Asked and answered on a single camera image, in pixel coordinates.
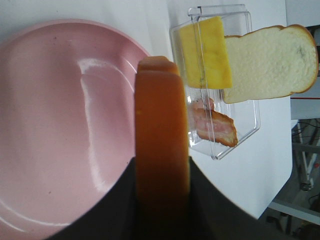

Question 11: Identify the pink round plate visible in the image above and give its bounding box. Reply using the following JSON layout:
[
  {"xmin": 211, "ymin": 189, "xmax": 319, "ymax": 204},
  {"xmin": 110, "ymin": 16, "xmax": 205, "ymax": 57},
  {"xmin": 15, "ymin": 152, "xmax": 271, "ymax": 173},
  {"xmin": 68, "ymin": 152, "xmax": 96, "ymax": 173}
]
[{"xmin": 0, "ymin": 19, "xmax": 147, "ymax": 240}]

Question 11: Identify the clear plastic right tray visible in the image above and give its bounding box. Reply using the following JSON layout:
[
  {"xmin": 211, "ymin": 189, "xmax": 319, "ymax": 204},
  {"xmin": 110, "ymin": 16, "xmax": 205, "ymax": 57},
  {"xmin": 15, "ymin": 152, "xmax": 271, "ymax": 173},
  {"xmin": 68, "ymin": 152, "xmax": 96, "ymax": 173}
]
[{"xmin": 170, "ymin": 4, "xmax": 260, "ymax": 160}]

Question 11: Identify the bread slice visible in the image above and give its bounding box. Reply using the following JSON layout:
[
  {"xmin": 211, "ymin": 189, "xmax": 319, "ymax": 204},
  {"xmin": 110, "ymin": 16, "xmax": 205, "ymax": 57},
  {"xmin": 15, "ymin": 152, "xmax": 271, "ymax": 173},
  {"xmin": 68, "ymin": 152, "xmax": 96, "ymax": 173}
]
[
  {"xmin": 223, "ymin": 24, "xmax": 319, "ymax": 104},
  {"xmin": 134, "ymin": 56, "xmax": 190, "ymax": 223}
]

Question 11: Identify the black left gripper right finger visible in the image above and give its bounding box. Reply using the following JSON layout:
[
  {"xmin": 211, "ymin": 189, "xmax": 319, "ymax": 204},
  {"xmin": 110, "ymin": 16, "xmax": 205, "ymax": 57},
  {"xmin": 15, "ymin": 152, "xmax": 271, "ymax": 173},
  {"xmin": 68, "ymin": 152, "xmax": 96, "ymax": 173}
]
[{"xmin": 187, "ymin": 157, "xmax": 290, "ymax": 240}]

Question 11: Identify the yellow cheese slice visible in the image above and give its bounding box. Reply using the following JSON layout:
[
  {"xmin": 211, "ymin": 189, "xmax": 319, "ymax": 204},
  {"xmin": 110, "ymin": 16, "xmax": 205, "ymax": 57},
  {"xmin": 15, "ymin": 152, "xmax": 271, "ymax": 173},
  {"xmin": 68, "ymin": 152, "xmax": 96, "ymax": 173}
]
[{"xmin": 178, "ymin": 16, "xmax": 233, "ymax": 89}]

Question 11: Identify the bacon strip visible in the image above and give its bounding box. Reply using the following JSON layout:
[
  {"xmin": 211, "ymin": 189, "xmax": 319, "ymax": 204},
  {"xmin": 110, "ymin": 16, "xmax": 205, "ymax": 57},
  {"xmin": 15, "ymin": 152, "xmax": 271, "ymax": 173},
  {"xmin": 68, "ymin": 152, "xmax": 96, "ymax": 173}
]
[{"xmin": 190, "ymin": 97, "xmax": 238, "ymax": 147}]

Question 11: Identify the white table frame leg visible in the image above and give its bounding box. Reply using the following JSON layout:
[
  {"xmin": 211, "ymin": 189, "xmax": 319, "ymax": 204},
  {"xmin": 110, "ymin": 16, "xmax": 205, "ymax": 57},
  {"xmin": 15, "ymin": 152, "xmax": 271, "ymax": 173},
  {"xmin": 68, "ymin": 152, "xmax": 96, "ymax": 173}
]
[{"xmin": 268, "ymin": 118, "xmax": 320, "ymax": 225}]

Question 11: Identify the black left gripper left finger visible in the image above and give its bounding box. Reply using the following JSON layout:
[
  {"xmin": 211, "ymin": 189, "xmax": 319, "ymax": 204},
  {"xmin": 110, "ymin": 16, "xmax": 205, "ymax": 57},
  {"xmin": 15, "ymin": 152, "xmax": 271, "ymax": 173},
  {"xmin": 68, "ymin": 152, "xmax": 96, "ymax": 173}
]
[{"xmin": 49, "ymin": 157, "xmax": 137, "ymax": 240}]

